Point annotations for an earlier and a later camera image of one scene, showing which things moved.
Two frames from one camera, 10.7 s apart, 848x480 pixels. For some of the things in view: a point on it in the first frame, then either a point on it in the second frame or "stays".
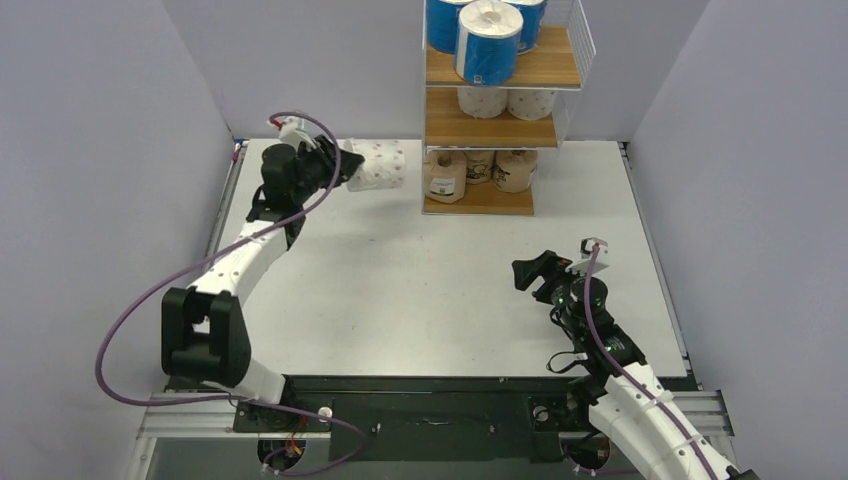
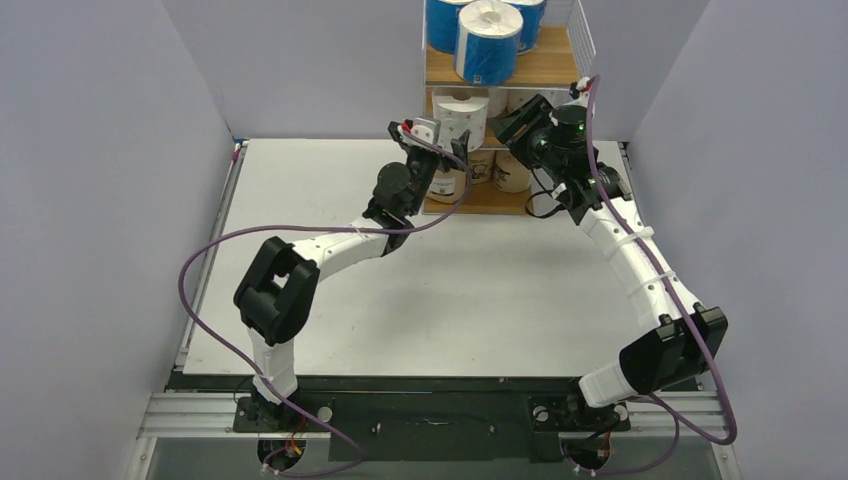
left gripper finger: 349,162 to 397,134
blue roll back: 486,42 stays
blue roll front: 443,24 stays
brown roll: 445,175 stays
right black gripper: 556,278 to 523,120
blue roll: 533,12 stays
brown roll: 480,165 stays
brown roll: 513,169 stays
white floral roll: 384,165 to 456,116
